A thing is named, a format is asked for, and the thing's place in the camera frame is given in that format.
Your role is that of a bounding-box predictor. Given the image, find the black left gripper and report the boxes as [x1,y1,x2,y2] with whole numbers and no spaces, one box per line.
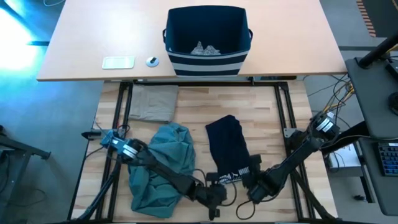
[189,172,228,213]

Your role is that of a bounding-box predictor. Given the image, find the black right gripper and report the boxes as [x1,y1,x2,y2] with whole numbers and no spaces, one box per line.
[242,154,280,200]

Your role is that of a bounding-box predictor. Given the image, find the navy boxer briefs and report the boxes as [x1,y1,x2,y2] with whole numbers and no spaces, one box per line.
[205,114,251,185]

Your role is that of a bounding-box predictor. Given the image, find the teal shirt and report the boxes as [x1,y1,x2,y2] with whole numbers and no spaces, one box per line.
[127,122,197,218]

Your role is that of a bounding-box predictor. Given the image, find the khaki shorts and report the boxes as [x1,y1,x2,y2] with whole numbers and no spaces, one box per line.
[128,84,180,123]

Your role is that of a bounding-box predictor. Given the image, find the navy white striped fabric bin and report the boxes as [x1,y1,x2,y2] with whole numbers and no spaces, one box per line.
[162,5,254,77]

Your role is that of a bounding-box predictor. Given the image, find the white box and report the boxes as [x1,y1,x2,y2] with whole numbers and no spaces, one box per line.
[320,132,363,178]

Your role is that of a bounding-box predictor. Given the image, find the black support bar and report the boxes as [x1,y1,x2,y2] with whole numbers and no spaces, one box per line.
[320,120,369,155]

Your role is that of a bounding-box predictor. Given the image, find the white patterned crumpled cloth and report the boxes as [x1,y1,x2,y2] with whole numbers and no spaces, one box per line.
[190,40,221,56]

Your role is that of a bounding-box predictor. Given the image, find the grey desk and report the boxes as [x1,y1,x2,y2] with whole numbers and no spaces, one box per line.
[345,57,398,217]

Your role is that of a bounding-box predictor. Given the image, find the beige wooden desk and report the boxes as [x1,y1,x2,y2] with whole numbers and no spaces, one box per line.
[36,0,348,82]

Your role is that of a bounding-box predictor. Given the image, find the black keyboard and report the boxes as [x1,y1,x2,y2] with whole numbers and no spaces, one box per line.
[377,142,398,177]

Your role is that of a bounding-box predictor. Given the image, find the black pole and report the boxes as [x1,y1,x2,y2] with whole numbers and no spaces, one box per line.
[357,32,398,69]

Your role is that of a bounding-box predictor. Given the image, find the black flat device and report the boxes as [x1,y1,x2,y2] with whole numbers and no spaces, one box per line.
[385,58,398,82]

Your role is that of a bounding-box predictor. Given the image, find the black metal stand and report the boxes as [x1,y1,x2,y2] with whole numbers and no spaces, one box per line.
[0,124,52,224]

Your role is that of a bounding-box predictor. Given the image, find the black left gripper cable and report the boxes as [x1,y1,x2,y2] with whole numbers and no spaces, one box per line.
[192,167,238,208]

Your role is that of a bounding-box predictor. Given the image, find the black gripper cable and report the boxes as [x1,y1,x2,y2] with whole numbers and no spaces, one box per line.
[235,198,256,220]
[192,167,238,208]

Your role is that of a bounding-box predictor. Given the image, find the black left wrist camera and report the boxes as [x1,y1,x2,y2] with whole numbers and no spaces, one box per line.
[208,208,221,222]

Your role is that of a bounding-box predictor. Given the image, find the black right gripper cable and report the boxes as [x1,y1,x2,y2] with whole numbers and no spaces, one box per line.
[235,198,256,220]

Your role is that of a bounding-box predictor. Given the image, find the black aluminium table frame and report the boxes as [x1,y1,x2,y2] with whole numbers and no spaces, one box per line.
[67,80,338,224]

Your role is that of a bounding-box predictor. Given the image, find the yellow cable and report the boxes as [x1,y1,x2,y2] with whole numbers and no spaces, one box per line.
[323,83,355,114]

